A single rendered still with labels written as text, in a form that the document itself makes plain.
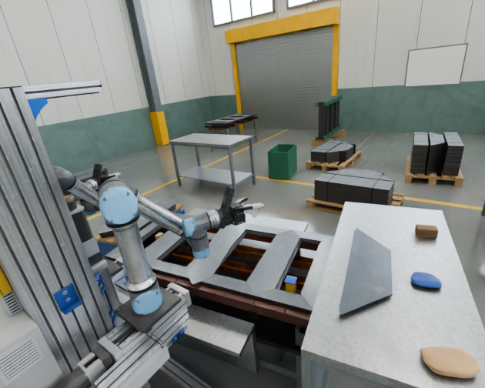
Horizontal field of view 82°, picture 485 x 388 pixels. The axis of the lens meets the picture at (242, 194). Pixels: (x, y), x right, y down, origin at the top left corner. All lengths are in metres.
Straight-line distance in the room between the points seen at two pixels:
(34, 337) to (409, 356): 1.33
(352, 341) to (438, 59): 8.52
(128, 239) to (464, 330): 1.27
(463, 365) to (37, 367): 1.47
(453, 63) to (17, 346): 9.26
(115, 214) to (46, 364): 0.68
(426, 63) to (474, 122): 1.95
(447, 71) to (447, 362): 8.45
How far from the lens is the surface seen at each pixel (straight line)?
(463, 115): 9.41
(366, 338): 1.25
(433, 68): 9.27
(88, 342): 1.56
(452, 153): 5.60
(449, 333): 1.37
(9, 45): 8.86
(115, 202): 1.01
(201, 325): 1.81
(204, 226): 1.17
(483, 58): 9.29
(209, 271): 1.88
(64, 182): 1.64
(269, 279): 1.77
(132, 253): 1.12
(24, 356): 1.39
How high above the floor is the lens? 1.99
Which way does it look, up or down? 23 degrees down
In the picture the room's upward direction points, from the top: 6 degrees counter-clockwise
